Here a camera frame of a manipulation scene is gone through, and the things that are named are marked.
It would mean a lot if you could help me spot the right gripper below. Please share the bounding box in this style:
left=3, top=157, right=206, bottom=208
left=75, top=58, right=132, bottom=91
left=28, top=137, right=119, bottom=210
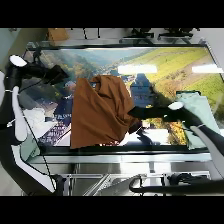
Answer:
left=127, top=105, right=152, bottom=120

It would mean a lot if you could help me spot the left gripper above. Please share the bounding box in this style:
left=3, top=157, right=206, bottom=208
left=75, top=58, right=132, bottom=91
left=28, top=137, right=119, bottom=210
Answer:
left=44, top=64, right=70, bottom=85

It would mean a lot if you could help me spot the brown T-shirt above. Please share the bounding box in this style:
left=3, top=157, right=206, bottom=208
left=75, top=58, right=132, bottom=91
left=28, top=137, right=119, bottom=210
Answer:
left=69, top=74, right=143, bottom=150

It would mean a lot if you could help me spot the brown cardboard box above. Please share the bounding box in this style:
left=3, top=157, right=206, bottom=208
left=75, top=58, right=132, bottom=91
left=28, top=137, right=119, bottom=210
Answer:
left=47, top=27, right=70, bottom=43

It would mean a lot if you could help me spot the white garment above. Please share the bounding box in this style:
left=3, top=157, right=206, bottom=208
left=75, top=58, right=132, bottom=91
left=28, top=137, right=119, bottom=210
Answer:
left=19, top=107, right=58, bottom=164

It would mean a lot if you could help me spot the pale green garment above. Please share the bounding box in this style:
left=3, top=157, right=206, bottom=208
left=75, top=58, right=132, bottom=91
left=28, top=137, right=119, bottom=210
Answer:
left=174, top=91, right=222, bottom=150

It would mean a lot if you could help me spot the black office chair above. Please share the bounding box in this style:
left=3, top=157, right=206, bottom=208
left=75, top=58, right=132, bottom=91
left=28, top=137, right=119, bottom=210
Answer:
left=157, top=27, right=201, bottom=42

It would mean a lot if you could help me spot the silver frame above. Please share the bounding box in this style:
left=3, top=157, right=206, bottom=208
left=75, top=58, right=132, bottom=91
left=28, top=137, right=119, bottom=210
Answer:
left=25, top=152, right=224, bottom=197

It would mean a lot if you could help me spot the black cable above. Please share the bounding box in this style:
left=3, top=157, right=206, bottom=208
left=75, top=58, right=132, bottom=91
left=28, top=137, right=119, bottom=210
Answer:
left=23, top=111, right=56, bottom=189

